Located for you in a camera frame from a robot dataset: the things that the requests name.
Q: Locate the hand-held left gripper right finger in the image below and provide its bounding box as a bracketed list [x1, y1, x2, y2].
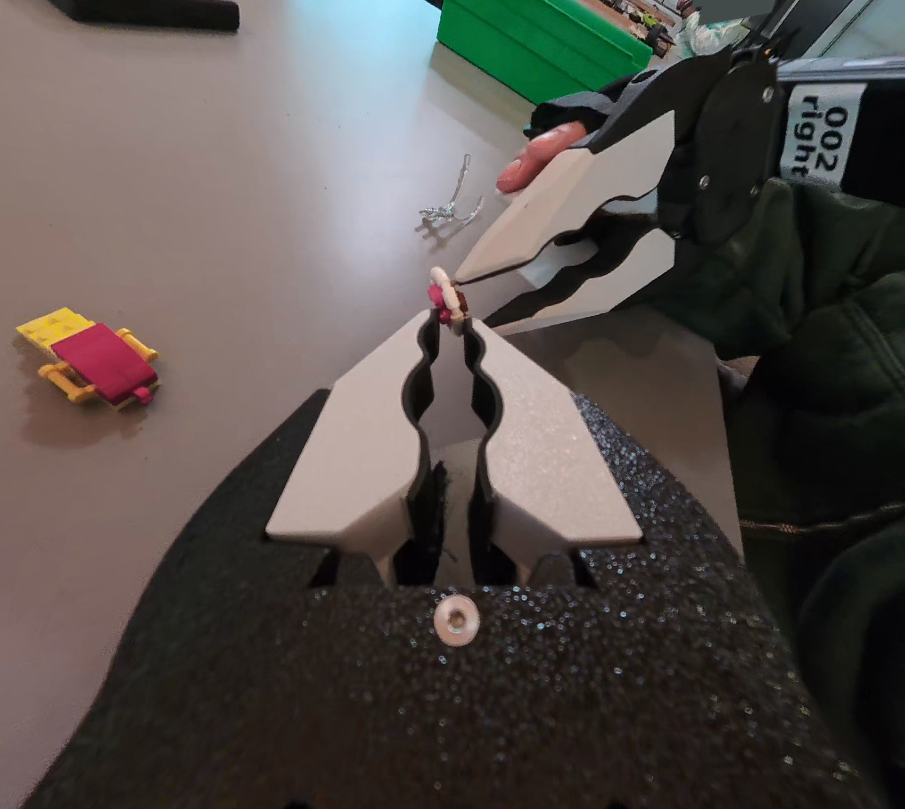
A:
[461, 318, 644, 589]

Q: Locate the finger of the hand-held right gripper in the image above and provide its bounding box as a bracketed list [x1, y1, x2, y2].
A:
[451, 113, 678, 285]
[484, 219, 678, 336]

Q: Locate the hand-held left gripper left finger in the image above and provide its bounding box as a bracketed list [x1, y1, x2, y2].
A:
[265, 309, 436, 589]

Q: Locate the round tan and pink lego piece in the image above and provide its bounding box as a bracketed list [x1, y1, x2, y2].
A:
[427, 265, 472, 336]

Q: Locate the yellow and magenta lego assembly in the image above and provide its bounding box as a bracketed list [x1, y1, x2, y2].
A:
[16, 306, 161, 411]

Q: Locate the person's right hand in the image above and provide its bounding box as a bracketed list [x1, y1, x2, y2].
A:
[496, 121, 589, 195]

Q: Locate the green plastic bin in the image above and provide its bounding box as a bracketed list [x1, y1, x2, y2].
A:
[436, 0, 653, 107]

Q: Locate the dark green jacket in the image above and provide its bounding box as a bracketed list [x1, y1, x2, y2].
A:
[647, 176, 905, 809]

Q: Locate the small silver wire object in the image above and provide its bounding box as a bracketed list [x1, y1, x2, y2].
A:
[419, 153, 486, 239]

